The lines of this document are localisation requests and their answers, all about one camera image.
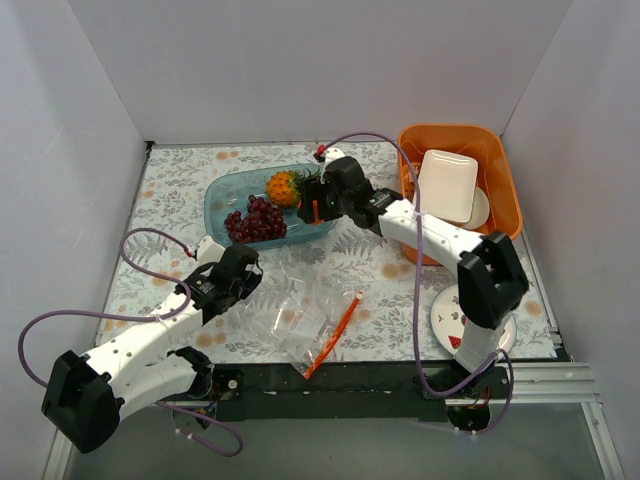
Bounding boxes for fake pineapple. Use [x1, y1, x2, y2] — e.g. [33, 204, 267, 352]
[266, 169, 320, 208]

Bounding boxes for clear zip top bag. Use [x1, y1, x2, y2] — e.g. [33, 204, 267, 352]
[239, 247, 364, 380]

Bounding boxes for teal transparent plastic tray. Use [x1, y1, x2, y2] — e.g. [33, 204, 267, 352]
[204, 163, 338, 251]

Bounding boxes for watermelon pattern round plate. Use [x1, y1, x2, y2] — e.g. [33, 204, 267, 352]
[430, 284, 517, 357]

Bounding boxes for white rectangular plate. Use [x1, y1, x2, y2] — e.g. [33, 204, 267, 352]
[413, 149, 478, 224]

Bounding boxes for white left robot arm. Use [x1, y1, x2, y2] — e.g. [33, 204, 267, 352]
[41, 242, 263, 453]

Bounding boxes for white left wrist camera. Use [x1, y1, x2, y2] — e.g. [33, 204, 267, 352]
[193, 235, 225, 265]

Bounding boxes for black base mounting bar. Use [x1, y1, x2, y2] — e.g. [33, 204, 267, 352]
[169, 359, 496, 434]

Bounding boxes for cream round plate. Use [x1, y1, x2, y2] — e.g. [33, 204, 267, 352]
[463, 187, 491, 230]

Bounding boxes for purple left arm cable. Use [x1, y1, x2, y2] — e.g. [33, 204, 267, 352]
[18, 228, 246, 457]

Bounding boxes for aluminium frame rail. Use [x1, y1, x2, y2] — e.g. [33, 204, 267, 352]
[489, 362, 626, 479]

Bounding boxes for orange plastic basket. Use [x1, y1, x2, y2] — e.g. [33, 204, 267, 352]
[397, 123, 523, 240]

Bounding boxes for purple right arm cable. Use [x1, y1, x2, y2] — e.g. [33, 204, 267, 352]
[319, 132, 514, 435]

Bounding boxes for purple fake grape bunch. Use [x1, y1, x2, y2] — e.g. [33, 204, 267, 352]
[244, 195, 288, 243]
[224, 211, 267, 244]

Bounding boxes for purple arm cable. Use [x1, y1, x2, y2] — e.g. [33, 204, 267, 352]
[319, 132, 514, 435]
[18, 228, 246, 457]

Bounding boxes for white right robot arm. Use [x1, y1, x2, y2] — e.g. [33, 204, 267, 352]
[297, 156, 529, 398]

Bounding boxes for fake orange fruit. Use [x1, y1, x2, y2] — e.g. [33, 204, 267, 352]
[311, 200, 323, 225]

